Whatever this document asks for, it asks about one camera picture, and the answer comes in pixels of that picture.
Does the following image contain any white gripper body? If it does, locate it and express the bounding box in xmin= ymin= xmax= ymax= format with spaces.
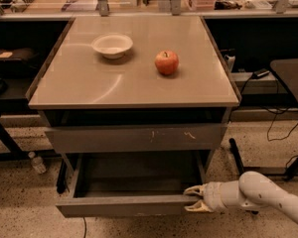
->
xmin=203 ymin=182 xmax=225 ymax=211

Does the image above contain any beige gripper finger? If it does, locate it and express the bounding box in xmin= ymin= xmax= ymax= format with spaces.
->
xmin=184 ymin=184 xmax=206 ymax=196
xmin=185 ymin=200 xmax=213 ymax=213

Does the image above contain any grey drawer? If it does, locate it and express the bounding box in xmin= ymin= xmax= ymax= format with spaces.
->
xmin=57 ymin=151 xmax=205 ymax=217
xmin=46 ymin=123 xmax=226 ymax=154

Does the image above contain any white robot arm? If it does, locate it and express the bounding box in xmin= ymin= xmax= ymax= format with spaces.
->
xmin=184 ymin=172 xmax=298 ymax=224

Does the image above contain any grey top drawer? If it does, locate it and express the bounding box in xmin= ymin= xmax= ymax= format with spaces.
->
xmin=46 ymin=123 xmax=226 ymax=154

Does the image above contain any grey drawer cabinet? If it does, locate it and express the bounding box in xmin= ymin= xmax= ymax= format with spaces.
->
xmin=25 ymin=15 xmax=242 ymax=177

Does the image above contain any black phone device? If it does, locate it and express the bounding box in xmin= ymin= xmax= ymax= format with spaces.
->
xmin=251 ymin=68 xmax=270 ymax=79

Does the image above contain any red apple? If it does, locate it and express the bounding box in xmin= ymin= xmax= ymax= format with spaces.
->
xmin=154 ymin=51 xmax=179 ymax=75

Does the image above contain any dark round table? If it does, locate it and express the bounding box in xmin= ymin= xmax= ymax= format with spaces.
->
xmin=270 ymin=59 xmax=298 ymax=103

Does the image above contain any clear plastic bottle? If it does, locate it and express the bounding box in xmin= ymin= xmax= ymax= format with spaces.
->
xmin=28 ymin=152 xmax=47 ymax=175

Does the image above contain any white bowl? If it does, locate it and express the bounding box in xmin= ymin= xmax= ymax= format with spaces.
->
xmin=91 ymin=34 xmax=133 ymax=60

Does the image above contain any black left table leg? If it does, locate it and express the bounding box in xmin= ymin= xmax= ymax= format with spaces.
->
xmin=0 ymin=114 xmax=57 ymax=162

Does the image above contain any black table leg frame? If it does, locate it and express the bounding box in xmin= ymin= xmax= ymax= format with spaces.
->
xmin=227 ymin=137 xmax=298 ymax=215

